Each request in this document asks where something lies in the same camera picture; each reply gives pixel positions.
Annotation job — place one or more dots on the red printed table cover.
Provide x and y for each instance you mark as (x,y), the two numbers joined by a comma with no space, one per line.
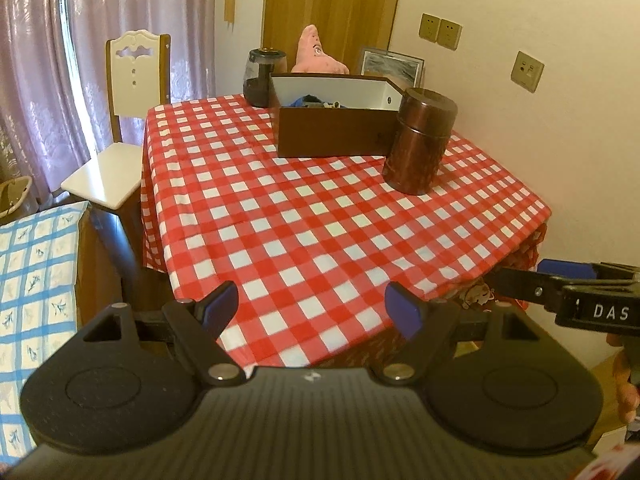
(525,247)

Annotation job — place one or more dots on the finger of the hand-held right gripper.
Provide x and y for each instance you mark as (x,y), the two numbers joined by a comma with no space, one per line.
(520,285)
(565,268)

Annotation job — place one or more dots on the brown metal canister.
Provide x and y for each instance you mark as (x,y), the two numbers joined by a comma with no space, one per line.
(417,150)

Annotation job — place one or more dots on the wooden door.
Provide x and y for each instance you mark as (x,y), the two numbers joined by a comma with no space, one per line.
(340,0)

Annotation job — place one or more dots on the beige wall plate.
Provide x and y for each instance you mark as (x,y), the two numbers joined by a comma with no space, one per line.
(527,71)

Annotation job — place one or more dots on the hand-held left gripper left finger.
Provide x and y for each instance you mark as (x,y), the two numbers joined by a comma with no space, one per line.
(220,310)

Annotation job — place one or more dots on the white box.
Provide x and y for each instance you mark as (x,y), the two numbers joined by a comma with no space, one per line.
(607,440)

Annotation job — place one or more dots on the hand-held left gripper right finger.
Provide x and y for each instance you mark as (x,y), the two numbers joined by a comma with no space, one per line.
(406,312)

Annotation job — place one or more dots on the blue checked cloth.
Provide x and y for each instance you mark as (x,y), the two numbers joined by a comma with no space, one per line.
(35,285)

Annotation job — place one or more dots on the red checked tablecloth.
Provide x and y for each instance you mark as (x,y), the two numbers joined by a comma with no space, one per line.
(300,220)

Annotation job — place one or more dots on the brown storage box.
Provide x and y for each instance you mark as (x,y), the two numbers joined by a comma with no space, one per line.
(330,132)

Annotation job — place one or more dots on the pink star plush toy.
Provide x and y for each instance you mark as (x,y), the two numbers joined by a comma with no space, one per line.
(312,55)

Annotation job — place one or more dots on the white wooden chair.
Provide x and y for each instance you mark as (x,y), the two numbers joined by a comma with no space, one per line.
(135,90)

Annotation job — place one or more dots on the person's right hand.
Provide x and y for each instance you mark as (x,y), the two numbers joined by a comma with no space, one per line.
(627,375)

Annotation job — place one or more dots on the beige wall socket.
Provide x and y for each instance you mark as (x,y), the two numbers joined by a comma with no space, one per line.
(450,34)
(429,26)

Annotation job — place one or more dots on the red printed package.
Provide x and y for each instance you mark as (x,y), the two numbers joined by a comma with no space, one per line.
(615,467)

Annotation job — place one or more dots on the framed picture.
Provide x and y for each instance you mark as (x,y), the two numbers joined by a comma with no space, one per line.
(395,67)

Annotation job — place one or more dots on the dark glass jar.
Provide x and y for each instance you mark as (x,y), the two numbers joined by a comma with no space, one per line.
(260,80)

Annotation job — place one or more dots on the purple curtain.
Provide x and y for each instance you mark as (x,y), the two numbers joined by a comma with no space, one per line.
(40,60)

